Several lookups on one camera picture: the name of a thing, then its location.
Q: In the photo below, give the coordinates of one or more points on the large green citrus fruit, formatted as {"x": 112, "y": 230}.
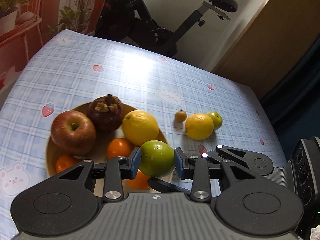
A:
{"x": 156, "y": 158}

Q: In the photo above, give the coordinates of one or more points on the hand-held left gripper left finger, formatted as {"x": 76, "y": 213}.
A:
{"x": 136, "y": 161}

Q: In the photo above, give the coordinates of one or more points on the yellow lemon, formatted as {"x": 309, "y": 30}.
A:
{"x": 140, "y": 128}
{"x": 198, "y": 127}

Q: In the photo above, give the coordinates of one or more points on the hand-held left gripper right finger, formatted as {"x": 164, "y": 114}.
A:
{"x": 178, "y": 162}

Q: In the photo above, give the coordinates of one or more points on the blue checked tablecloth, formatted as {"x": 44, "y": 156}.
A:
{"x": 125, "y": 75}

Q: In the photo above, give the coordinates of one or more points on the dark blue furniture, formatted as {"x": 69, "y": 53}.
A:
{"x": 295, "y": 105}

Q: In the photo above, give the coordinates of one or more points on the small green fruit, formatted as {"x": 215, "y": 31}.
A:
{"x": 217, "y": 120}

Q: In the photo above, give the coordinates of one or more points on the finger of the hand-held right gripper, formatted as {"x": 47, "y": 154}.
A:
{"x": 221, "y": 148}

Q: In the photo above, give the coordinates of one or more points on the round orange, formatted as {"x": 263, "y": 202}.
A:
{"x": 138, "y": 181}

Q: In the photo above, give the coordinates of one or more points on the brown wooden door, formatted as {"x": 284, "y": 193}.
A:
{"x": 270, "y": 50}

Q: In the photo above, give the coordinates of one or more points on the black exercise bike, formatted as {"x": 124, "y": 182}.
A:
{"x": 147, "y": 25}

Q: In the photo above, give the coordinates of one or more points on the dark purple mangosteen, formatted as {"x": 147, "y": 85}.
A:
{"x": 105, "y": 120}

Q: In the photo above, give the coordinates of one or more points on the orange tangerine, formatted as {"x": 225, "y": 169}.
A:
{"x": 120, "y": 148}
{"x": 65, "y": 163}

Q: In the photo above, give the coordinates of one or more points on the red plant wall poster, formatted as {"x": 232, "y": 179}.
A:
{"x": 25, "y": 42}

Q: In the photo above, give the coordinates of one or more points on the red apple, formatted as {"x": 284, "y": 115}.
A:
{"x": 72, "y": 135}

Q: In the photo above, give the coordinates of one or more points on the round wooden bowl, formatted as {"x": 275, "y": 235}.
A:
{"x": 102, "y": 142}

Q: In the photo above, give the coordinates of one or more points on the small brown longan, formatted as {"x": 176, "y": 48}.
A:
{"x": 180, "y": 116}

